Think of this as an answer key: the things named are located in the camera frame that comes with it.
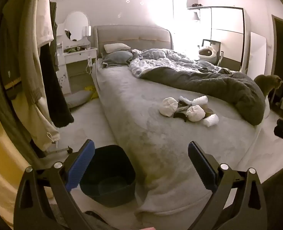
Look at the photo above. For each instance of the grey cushioned rolling stool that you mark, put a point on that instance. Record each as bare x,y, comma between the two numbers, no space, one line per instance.
80,99

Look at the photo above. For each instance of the white vanity desk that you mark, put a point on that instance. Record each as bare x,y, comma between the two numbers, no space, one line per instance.
76,57

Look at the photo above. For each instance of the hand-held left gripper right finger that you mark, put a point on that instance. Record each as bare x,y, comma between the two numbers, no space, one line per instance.
202,165

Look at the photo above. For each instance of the brown cardboard tape roll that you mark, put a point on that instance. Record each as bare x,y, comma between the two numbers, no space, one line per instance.
209,112

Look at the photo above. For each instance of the oval vanity mirror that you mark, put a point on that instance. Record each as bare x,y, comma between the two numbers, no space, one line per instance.
75,25

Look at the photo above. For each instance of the olive knit cardigan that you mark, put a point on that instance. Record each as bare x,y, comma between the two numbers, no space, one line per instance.
12,52

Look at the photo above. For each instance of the dark grey fleece blanket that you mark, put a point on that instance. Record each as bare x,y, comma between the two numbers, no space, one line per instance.
215,86

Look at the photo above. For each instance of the wall shelf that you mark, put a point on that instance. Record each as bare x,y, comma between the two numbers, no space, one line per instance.
198,7

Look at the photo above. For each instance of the person's fuzzy grey clothing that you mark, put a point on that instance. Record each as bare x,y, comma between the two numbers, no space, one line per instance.
280,196

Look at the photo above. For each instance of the dark plastic wrapper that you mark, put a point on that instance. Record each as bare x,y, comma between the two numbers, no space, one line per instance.
179,116

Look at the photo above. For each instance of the grey pillow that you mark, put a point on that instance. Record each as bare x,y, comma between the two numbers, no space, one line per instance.
117,58

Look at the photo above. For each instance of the white table lamp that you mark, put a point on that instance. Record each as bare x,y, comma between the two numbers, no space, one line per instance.
86,32

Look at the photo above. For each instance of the white shirt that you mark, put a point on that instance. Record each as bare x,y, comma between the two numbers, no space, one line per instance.
44,16

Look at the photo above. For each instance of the striped paper packaging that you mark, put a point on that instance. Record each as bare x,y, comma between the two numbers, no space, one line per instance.
184,104

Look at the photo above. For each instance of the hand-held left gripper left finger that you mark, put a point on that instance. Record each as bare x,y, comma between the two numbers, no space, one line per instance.
81,165

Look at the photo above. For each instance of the brown cat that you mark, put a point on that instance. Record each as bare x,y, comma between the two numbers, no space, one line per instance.
265,82

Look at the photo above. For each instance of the black office chair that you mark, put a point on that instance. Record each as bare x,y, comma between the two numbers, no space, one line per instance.
216,45

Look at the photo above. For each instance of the green knit vest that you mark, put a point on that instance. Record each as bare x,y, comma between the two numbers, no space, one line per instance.
53,28

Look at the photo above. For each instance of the yellow curtain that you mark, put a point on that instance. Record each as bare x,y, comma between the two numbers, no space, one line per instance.
7,136

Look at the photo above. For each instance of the white wardrobe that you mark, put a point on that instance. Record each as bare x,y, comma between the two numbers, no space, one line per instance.
227,28

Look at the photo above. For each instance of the black plastic bin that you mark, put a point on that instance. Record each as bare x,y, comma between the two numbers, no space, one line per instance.
108,163

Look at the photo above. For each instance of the yellow cloth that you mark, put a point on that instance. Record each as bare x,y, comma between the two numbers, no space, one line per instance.
92,92

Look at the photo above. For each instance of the white pillow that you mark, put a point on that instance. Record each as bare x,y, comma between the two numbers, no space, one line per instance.
116,47

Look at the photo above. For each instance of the grey upholstered bed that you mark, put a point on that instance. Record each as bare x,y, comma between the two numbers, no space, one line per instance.
131,36

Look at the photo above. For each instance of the blue white patterned duvet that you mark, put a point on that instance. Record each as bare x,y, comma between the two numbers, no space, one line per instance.
160,60

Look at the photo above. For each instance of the grey wall lamp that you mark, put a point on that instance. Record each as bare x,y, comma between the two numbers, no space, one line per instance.
196,16

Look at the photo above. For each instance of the black fleece garment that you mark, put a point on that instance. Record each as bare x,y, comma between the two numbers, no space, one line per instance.
57,95

